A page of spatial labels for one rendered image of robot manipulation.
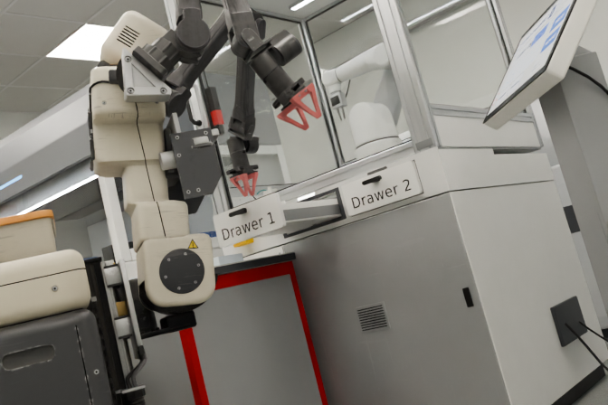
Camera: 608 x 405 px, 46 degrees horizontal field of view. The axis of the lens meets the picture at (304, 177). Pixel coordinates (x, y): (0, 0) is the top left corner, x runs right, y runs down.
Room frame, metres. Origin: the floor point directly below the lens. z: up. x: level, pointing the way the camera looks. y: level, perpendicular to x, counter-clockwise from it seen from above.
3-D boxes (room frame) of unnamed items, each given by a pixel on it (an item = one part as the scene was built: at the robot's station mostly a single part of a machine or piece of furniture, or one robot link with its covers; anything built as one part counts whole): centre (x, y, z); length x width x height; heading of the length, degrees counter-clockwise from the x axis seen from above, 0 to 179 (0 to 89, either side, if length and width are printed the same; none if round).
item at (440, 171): (2.93, -0.31, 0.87); 1.02 x 0.95 x 0.14; 53
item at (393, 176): (2.38, -0.24, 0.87); 0.29 x 0.02 x 0.11; 53
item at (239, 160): (2.44, 0.20, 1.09); 0.10 x 0.07 x 0.07; 143
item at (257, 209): (2.31, 0.21, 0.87); 0.29 x 0.02 x 0.11; 53
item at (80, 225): (3.88, 1.17, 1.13); 1.78 x 1.14 x 0.45; 53
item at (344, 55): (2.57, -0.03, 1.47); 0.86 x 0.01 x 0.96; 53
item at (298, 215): (2.48, 0.08, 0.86); 0.40 x 0.26 x 0.06; 143
